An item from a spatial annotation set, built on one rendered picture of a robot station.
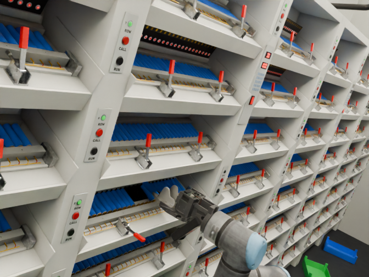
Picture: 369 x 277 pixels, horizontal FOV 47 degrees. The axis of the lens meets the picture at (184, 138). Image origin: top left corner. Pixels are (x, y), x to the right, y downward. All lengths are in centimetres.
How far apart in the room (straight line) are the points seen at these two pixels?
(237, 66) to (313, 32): 74
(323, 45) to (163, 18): 125
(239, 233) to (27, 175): 58
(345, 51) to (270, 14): 140
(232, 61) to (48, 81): 80
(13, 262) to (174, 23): 63
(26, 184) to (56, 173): 9
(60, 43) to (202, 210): 61
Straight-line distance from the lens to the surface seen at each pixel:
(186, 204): 125
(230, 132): 146
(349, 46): 280
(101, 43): 86
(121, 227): 120
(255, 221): 220
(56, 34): 95
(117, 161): 108
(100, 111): 90
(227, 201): 171
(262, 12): 146
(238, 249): 118
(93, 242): 113
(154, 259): 150
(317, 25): 214
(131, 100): 96
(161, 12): 95
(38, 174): 91
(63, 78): 86
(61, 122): 93
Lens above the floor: 152
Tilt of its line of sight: 14 degrees down
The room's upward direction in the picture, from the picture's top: 19 degrees clockwise
